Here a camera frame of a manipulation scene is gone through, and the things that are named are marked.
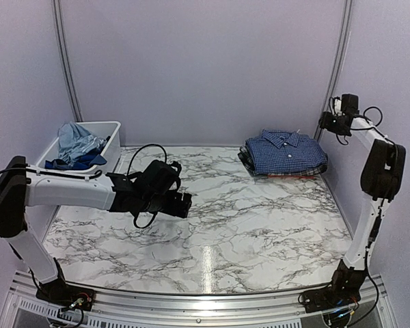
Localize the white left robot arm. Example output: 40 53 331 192
0 156 192 304

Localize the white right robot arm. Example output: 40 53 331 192
318 94 406 271

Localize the blue checked shirt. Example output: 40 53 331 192
245 129 328 174

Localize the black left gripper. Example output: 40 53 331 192
141 190 191 217

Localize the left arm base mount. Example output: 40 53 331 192
36 260 96 312

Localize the left wall aluminium post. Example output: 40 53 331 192
51 0 83 122

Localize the dark blue garment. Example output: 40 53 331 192
44 154 107 171

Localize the white plastic laundry bin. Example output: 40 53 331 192
36 121 121 174

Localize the light blue garment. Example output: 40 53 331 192
58 122 107 163

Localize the aluminium front frame rail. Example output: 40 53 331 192
0 271 399 327

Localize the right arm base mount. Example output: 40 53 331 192
298 260 367 313

